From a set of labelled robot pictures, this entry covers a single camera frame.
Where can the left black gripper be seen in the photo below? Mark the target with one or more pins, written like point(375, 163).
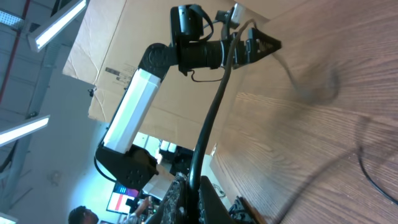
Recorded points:
point(235, 52)

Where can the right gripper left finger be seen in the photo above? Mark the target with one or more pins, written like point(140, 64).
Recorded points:
point(172, 208)

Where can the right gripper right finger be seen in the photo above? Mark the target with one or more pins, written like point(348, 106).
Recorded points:
point(211, 208)

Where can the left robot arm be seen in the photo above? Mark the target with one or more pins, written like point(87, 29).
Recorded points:
point(132, 166)

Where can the computer monitor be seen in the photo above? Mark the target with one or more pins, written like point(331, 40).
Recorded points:
point(119, 197)

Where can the person at monitor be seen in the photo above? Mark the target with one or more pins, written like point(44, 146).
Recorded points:
point(83, 215)

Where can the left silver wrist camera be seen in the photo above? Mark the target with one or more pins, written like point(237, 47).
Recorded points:
point(236, 16)

